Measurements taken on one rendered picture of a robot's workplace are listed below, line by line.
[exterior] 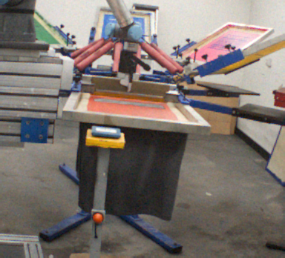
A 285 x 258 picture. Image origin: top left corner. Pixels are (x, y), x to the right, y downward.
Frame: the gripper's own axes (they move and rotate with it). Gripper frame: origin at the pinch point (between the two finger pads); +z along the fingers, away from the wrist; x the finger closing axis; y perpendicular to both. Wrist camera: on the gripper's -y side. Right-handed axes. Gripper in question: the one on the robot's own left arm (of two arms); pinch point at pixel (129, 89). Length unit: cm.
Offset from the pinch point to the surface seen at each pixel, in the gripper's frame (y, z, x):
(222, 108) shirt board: -64, 10, -44
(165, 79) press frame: -27, -2, -59
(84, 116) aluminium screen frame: 20, 4, 61
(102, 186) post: 11, 25, 80
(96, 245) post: 11, 50, 80
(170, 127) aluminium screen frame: -13, 5, 61
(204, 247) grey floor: -64, 101, -20
